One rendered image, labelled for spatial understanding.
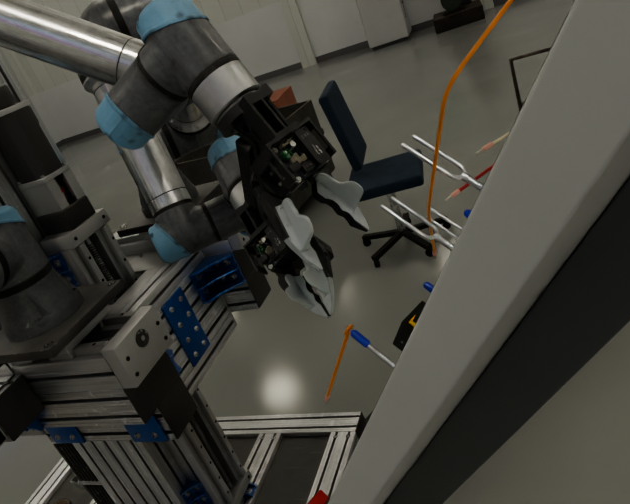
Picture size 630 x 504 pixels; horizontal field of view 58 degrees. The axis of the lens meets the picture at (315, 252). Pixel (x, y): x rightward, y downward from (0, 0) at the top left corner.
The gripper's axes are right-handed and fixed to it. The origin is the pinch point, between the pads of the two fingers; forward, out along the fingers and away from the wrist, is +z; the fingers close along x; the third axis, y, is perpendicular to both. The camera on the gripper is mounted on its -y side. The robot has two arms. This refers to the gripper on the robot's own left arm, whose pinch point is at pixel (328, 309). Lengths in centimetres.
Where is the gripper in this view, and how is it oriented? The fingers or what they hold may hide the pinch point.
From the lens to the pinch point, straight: 84.0
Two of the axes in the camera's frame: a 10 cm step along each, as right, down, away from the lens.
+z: 4.6, 7.3, -5.0
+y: -5.6, -1.9, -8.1
